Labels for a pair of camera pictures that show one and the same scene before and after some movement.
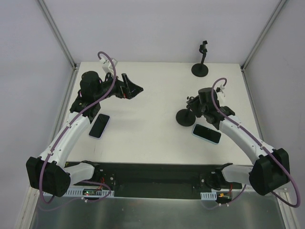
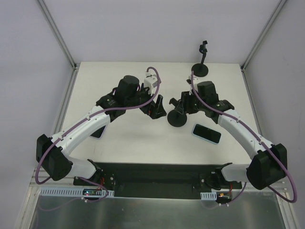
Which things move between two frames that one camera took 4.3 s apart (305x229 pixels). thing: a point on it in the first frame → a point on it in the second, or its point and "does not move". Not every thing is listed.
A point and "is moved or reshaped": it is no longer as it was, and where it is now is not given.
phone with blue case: [206, 133] does not move
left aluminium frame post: [56, 30] does not move
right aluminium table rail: [285, 211] does not move
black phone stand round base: [185, 117] is moved or reshaped
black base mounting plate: [157, 180] does not move
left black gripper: [122, 88] → [149, 108]
